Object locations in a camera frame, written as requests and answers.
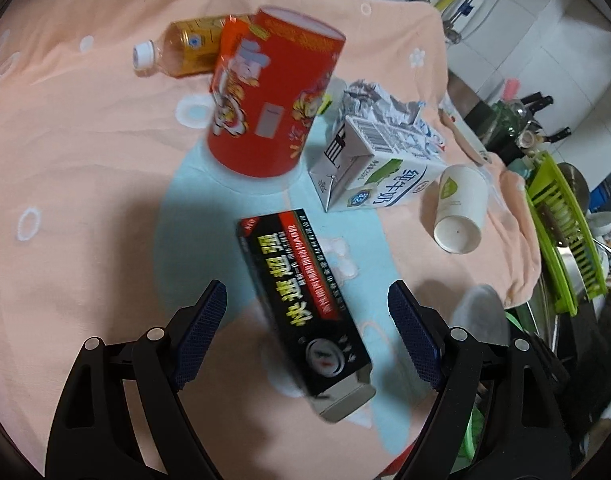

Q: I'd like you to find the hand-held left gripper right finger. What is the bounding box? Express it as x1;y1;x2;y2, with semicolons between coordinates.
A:
388;280;573;480

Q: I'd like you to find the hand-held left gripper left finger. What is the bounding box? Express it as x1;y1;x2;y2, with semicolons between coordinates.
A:
38;280;229;480

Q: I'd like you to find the black printed carton box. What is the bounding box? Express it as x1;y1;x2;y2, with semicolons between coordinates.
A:
237;208;376;422

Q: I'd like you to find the orange snack packet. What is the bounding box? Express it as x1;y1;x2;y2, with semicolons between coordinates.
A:
216;15;266;68

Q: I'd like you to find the white paper cup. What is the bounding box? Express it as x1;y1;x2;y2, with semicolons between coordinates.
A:
433;163;487;254

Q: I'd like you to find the white milk carton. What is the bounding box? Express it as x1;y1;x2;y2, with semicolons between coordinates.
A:
308;115;446;212

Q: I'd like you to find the green dish rack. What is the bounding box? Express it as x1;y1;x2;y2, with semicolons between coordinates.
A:
527;152;609;317

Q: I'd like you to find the peach floral blanket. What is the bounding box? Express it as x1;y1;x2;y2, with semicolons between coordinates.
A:
0;0;543;480

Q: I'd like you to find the white bowl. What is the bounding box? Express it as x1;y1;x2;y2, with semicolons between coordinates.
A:
585;211;611;238

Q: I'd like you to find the green glass bottle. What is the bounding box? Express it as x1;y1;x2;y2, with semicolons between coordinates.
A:
485;100;531;153

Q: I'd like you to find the red cylindrical can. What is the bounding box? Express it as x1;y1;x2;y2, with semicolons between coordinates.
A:
207;6;347;177

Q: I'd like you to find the crumpled printed paper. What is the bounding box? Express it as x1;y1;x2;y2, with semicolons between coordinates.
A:
338;79;429;126

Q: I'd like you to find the tea bottle with white cap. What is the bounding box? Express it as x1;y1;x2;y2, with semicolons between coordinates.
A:
132;14;251;79

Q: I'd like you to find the metal water valve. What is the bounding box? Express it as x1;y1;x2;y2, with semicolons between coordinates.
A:
441;15;463;46

